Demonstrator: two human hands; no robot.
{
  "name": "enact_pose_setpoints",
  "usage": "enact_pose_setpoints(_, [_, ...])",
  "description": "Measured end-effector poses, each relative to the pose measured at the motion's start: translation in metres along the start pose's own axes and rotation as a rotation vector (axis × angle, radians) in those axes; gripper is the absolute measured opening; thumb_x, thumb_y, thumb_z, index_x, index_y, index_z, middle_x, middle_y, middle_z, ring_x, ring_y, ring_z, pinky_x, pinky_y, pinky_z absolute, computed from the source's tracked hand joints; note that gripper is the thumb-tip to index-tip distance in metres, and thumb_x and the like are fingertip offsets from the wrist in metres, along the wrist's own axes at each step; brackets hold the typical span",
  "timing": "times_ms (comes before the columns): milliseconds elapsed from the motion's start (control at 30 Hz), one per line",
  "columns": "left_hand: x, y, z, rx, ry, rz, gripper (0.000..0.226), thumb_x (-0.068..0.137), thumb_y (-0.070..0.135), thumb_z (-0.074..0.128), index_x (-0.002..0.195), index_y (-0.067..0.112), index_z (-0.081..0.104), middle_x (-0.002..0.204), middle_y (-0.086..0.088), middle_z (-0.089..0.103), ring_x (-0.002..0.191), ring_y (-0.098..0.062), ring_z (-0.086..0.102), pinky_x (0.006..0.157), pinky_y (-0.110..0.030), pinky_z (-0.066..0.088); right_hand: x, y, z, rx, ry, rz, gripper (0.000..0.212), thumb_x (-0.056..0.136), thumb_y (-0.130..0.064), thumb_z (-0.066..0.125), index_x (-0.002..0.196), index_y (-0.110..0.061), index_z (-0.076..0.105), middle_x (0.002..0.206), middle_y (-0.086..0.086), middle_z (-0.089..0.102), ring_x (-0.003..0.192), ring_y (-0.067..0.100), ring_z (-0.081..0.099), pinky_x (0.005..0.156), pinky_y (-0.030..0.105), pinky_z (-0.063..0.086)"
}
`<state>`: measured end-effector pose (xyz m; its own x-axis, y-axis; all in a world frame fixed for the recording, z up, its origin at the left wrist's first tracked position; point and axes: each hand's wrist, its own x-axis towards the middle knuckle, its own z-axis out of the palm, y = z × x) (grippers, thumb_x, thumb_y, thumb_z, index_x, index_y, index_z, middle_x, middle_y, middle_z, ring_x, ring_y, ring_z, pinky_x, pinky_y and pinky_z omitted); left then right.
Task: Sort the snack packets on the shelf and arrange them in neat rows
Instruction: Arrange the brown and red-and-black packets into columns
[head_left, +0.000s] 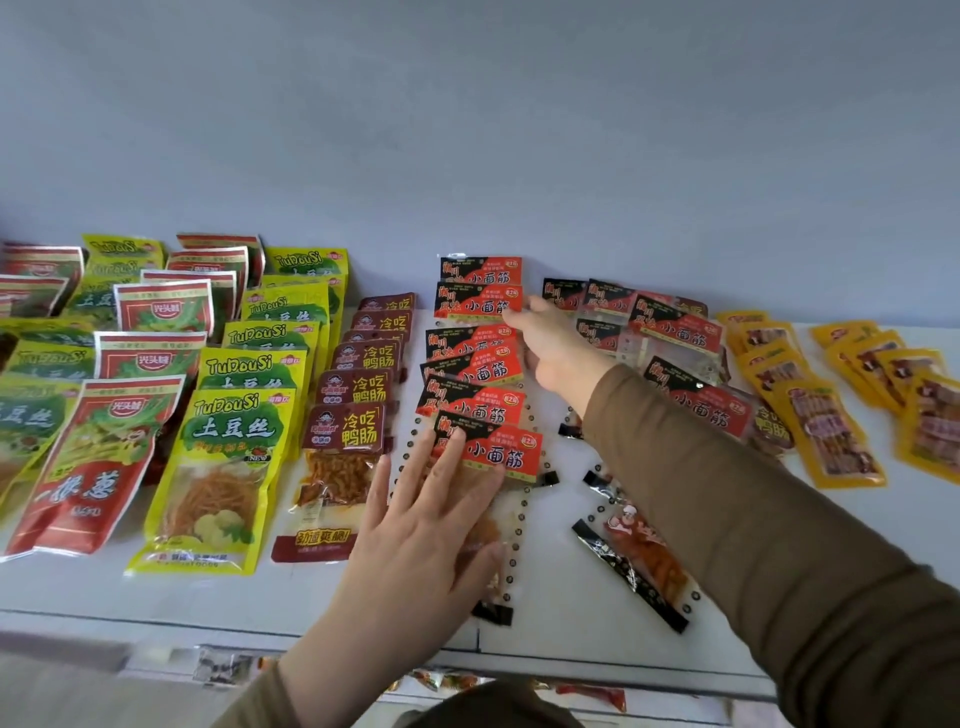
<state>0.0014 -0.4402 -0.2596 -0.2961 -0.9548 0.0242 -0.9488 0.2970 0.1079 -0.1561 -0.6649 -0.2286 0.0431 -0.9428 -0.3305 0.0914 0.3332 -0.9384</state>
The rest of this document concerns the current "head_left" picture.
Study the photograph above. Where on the person's right hand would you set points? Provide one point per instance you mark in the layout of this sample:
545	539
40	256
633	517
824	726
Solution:
562	352

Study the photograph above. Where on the orange clear snack packet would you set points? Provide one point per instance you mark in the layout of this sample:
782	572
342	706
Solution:
742	319
769	356
761	335

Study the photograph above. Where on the person's right forearm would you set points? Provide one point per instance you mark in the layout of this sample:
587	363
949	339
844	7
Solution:
787	570

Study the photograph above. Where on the yellow green snack packet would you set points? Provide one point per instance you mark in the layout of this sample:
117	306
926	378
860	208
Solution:
124	268
270	337
94	300
49	362
45	332
30	427
124	246
217	495

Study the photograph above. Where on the person's left forearm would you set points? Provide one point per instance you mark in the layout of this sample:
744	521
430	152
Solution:
322	682

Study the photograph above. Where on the white purple snack packet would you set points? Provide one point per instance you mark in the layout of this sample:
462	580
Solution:
225	667

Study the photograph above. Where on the row of white red snacks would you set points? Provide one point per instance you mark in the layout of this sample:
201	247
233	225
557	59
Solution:
435	681

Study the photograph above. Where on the row of orange clear snacks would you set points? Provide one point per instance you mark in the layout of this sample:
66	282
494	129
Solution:
832	442

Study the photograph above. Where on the pile of black red snacks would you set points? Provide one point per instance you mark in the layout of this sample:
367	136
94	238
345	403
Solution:
679	326

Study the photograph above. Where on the person's left hand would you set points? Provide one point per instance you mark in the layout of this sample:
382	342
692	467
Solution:
412	570

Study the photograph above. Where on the stack of maroon snacks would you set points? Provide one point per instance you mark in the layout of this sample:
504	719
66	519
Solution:
772	427

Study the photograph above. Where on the white metal shelf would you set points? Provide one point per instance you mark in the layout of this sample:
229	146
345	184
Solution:
570	600

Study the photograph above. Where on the red foil snack packet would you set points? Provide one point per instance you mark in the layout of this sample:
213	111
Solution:
41	262
82	495
165	307
150	360
30	296

